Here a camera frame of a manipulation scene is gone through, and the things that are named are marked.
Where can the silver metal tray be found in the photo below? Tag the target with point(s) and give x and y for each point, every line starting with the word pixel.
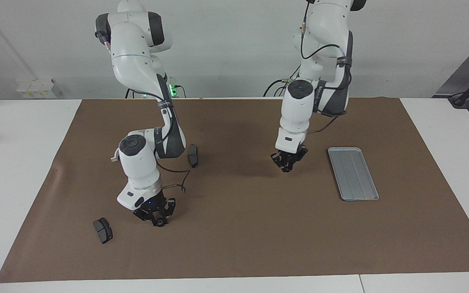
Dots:
pixel 352 174

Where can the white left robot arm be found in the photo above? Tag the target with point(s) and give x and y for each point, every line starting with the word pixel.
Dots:
pixel 299 110

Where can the brown table mat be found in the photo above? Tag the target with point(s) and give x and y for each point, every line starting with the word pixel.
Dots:
pixel 234 244

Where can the dark grey brake pad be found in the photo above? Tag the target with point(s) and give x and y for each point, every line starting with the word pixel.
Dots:
pixel 103 231
pixel 193 155

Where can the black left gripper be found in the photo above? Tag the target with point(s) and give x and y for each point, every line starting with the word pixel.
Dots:
pixel 289 156

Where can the white wall socket boxes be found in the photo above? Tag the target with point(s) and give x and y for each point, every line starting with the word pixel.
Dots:
pixel 35 87

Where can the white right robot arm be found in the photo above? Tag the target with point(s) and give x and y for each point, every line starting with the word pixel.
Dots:
pixel 136 162

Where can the black bearing gear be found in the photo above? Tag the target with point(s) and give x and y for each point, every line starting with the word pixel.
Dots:
pixel 160 222

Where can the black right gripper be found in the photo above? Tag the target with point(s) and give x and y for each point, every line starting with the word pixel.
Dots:
pixel 157 205

